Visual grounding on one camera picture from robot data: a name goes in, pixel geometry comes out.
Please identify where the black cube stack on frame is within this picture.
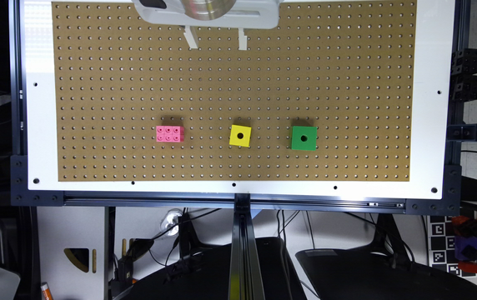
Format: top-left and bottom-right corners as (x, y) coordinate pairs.
(449, 48), (477, 103)

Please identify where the yellow cube with hole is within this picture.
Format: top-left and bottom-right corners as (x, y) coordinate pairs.
(229, 125), (252, 148)

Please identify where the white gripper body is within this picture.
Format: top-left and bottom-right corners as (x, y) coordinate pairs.
(133, 0), (281, 29)

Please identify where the pink block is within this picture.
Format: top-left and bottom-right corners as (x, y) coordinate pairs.
(155, 125), (184, 143)

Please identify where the brown pegboard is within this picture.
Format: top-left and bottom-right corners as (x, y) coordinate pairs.
(52, 1), (418, 182)

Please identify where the white cabinet with cutout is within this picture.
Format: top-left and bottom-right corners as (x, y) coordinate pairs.
(37, 207), (108, 300)

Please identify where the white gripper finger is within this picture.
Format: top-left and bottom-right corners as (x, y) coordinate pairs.
(238, 28), (248, 51)
(183, 26), (198, 49)

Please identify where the pile of coloured blocks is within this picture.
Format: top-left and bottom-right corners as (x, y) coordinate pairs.
(451, 216), (477, 275)

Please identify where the black chair right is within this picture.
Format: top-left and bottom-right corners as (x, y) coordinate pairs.
(296, 249), (477, 300)

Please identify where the white table panel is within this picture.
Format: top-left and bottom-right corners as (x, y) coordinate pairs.
(30, 1), (454, 198)

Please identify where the dark aluminium table frame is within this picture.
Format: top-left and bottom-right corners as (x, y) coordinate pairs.
(8, 0), (477, 300)

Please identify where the green cube with hole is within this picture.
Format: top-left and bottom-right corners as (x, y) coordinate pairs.
(290, 126), (317, 151)

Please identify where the fiducial marker sheet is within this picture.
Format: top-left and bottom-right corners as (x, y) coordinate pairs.
(427, 216), (463, 277)

